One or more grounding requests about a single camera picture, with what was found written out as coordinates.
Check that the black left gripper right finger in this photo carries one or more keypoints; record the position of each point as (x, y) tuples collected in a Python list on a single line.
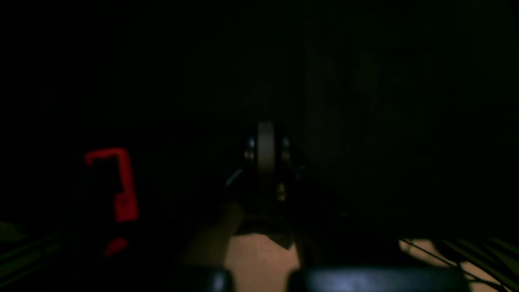
[(337, 253)]

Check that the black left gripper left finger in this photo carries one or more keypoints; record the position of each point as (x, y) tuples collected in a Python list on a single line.
[(194, 227)]

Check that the red black clamp right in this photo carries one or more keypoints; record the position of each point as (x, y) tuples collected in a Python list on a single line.
[(116, 196)]

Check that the black table cloth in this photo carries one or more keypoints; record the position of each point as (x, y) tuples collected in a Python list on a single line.
[(407, 110)]

